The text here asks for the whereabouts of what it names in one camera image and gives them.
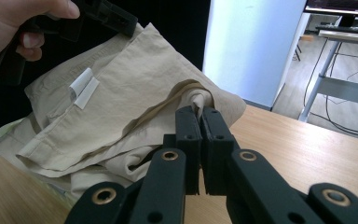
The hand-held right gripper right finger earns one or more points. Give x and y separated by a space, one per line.
216 146

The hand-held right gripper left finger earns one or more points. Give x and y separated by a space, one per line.
191 140

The beige pants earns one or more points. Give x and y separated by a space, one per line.
130 81

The white partition panel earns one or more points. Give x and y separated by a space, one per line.
248 46

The black keyboard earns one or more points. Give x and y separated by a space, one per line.
345 30

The grey metal desk frame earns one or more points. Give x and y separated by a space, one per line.
338 84

